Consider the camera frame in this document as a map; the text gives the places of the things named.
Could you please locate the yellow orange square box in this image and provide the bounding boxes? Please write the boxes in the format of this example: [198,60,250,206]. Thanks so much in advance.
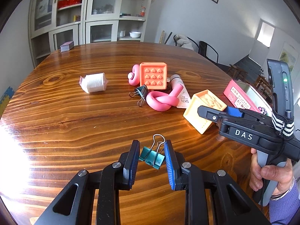
[183,89,227,134]

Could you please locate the teal binder clip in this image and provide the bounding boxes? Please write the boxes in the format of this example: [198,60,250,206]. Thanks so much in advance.
[139,133,166,170]

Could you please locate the purple sleeve forearm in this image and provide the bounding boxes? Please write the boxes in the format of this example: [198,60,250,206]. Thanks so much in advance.
[269,181,299,224]

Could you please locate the person's right hand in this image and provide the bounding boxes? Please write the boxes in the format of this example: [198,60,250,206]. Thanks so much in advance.
[249,148,294,196]

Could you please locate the pink biscuit tin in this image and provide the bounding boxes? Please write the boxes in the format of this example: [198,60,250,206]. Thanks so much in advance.
[223,79,272,117]

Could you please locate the white skin cream tube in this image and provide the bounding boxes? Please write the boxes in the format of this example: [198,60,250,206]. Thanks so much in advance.
[170,74,191,109]

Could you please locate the wooden stool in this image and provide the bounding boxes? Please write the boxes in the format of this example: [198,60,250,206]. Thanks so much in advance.
[227,64,248,82]

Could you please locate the pink knotted foam tube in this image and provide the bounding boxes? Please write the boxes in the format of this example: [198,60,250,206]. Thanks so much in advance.
[146,84,183,112]

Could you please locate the black metal chair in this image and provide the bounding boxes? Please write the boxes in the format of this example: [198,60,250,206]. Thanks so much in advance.
[198,41,219,65]

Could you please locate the dark green binder clip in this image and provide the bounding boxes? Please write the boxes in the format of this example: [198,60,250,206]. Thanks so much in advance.
[129,84,149,107]

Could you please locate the orange heart silicone mould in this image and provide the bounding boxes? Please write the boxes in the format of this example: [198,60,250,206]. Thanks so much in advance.
[139,62,167,90]

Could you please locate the beige jacket on chair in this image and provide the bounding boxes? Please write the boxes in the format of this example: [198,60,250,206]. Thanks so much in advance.
[173,34,194,50]

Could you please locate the pink round silicone toy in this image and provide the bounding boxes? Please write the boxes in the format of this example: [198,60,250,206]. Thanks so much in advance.
[128,64,140,86]

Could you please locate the white gauze roll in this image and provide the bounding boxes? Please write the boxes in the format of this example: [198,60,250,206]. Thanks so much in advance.
[79,73,108,94]

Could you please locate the white ceramic bowl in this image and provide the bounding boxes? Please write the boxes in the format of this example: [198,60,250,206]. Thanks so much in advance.
[130,31,141,39]

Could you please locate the card deck box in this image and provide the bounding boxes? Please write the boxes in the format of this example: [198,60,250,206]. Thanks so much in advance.
[60,41,74,52]

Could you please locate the blue yellow foam mat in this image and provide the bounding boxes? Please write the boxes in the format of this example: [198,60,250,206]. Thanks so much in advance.
[0,87,15,117]

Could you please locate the grey glass door cabinet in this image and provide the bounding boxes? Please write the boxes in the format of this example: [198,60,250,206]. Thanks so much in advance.
[28,0,152,67]

